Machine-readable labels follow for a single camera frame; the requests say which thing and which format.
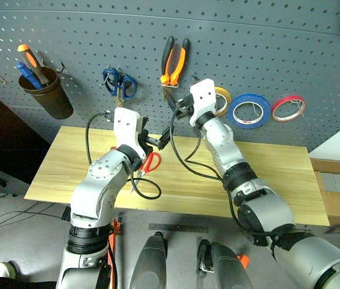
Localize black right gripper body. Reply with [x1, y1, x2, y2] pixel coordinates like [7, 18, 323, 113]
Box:
[174, 95, 196, 120]

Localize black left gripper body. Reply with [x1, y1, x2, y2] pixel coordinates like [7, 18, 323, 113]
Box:
[137, 128, 160, 155]

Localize yellow tape roll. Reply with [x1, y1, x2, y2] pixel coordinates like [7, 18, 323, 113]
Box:
[212, 86, 232, 118]

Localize blue tape roll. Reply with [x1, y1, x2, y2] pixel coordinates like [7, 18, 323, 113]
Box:
[227, 93, 272, 130]

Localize grey perforated pegboard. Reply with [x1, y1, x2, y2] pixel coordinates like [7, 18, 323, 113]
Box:
[0, 0, 340, 152]

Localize red tape roll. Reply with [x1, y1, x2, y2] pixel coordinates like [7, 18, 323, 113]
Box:
[271, 95, 307, 123]

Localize orange and black pliers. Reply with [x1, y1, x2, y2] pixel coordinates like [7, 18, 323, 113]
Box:
[159, 36, 191, 102]

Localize black flat bar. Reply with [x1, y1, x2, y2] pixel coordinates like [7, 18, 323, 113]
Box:
[147, 223, 210, 234]

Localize orange table clamp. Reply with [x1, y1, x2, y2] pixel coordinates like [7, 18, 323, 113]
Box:
[108, 217, 123, 289]
[236, 253, 251, 269]

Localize brown plastic cup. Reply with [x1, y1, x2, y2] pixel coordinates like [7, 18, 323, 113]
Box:
[17, 66, 75, 120]

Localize orange and black screwdriver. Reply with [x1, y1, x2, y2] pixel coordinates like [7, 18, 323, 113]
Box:
[16, 43, 51, 87]

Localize dark rounded robot shell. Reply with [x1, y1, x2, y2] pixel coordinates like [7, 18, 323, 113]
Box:
[209, 240, 253, 289]

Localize cardboard box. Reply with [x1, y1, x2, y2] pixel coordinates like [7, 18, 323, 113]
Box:
[309, 157, 340, 226]

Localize white round floor object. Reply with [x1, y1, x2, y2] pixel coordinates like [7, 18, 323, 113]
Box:
[0, 261, 17, 280]

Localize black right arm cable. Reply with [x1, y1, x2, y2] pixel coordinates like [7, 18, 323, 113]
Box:
[169, 110, 280, 241]

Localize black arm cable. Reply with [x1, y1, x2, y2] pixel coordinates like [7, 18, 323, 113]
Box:
[169, 110, 280, 241]
[85, 110, 162, 200]

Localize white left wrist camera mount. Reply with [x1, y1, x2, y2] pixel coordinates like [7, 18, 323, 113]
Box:
[113, 107, 147, 161]

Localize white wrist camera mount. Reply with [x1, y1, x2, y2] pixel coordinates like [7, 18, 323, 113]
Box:
[113, 107, 147, 161]
[188, 78, 218, 127]

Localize red handled scissors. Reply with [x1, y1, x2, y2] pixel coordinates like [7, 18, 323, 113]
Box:
[131, 152, 162, 193]

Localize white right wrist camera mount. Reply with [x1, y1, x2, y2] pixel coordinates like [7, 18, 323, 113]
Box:
[188, 78, 218, 127]

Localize blue handled scissors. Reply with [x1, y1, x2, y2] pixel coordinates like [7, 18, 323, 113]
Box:
[101, 67, 138, 108]

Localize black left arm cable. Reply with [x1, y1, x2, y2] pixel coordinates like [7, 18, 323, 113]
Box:
[85, 110, 162, 200]

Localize blue handled screwdriver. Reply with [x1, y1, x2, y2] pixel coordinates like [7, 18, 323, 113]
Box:
[14, 61, 44, 90]

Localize floor cables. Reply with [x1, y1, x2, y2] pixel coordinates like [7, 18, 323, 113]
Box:
[0, 188, 70, 273]

